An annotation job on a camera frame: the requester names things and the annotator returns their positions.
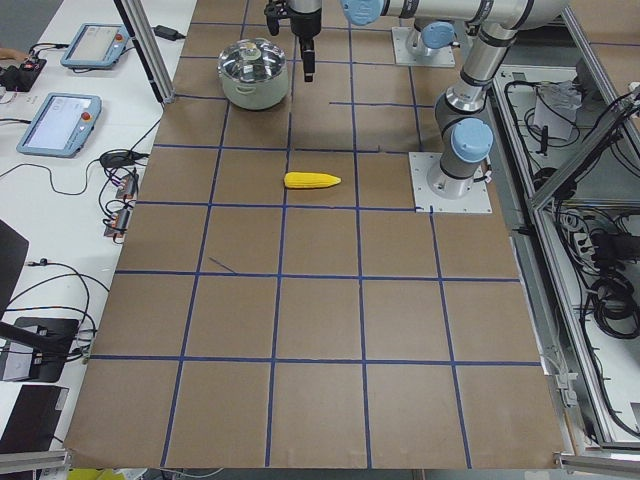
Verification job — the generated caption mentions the blue teach pendant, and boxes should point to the blue teach pendant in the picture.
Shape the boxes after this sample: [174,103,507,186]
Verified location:
[60,23,130,69]
[16,92,102,158]

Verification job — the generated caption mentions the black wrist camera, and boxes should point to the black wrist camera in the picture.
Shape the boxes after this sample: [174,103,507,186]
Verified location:
[264,0,286,36]

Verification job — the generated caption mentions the small circuit board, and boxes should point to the small circuit board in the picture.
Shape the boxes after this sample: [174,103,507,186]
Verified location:
[103,208,131,238]
[116,173,138,199]

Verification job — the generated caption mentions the black power adapter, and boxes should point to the black power adapter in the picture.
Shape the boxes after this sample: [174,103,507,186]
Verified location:
[153,25,186,41]

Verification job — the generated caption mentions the far blue teach pendant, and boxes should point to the far blue teach pendant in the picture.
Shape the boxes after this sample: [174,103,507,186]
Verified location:
[60,23,130,69]

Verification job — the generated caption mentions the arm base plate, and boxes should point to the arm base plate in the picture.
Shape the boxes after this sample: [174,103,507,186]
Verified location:
[391,27,455,68]
[409,152,492,215]

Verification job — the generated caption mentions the near blue teach pendant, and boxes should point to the near blue teach pendant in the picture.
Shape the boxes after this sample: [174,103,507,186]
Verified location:
[16,92,102,158]

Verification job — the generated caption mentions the coiled black cables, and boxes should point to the coiled black cables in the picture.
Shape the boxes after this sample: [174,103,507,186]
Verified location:
[574,269,640,341]

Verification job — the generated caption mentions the pale green cooking pot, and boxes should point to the pale green cooking pot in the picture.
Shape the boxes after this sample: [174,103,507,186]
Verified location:
[218,59,289,111]

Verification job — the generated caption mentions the yellow corn cob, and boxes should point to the yellow corn cob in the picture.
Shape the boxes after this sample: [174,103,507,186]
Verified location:
[284,171,342,190]

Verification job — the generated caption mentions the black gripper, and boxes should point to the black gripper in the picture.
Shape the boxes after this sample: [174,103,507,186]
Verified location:
[290,9,320,82]

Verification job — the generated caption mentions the glass pot lid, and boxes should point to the glass pot lid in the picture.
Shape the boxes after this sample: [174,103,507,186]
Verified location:
[217,38,286,84]

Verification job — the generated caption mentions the black monitor stand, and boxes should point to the black monitor stand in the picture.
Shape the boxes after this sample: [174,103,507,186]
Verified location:
[1,317,79,383]

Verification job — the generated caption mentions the aluminium frame post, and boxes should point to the aluminium frame post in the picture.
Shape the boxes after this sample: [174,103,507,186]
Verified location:
[114,0,175,105]

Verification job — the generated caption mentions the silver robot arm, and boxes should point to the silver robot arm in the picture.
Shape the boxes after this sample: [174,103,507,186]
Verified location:
[340,1,568,200]
[407,17,456,57]

